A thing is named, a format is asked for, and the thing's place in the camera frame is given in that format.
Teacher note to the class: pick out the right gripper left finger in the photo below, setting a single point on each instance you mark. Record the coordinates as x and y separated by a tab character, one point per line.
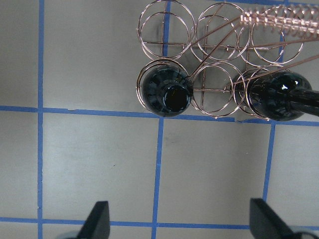
97	225

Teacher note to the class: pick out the copper wire bottle basket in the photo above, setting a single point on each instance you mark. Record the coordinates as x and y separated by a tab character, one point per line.
222	44

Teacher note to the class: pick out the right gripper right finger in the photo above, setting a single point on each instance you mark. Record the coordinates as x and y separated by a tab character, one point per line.
264	223

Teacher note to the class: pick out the dark wine bottle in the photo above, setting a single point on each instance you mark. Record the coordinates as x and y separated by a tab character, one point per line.
167	91
280	96

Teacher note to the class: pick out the dark wine bottle outer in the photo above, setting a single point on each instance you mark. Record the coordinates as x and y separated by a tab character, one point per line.
280	96

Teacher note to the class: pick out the dark wine bottle inner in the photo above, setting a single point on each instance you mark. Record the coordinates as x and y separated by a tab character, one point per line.
167	91

